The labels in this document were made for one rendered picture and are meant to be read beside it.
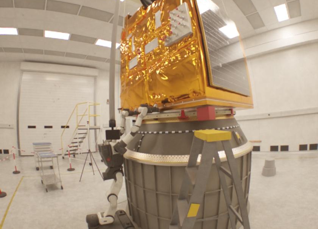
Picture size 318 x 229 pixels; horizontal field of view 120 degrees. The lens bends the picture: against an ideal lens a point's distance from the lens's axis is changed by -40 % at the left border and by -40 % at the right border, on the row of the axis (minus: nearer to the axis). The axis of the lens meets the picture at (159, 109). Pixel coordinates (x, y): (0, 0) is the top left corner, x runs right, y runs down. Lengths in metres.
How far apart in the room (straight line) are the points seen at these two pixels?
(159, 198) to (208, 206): 0.59
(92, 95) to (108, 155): 7.86
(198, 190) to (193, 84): 1.02
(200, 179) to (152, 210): 1.25
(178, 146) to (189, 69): 0.85
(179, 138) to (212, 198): 0.83
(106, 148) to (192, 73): 1.31
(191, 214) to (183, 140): 0.96
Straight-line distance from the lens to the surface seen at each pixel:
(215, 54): 1.83
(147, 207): 2.13
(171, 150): 1.72
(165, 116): 1.87
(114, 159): 1.92
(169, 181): 1.76
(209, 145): 0.90
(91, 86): 9.69
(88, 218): 2.30
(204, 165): 0.92
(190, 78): 1.58
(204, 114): 1.54
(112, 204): 2.17
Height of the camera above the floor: 1.59
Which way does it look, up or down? 5 degrees up
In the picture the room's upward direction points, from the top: 3 degrees counter-clockwise
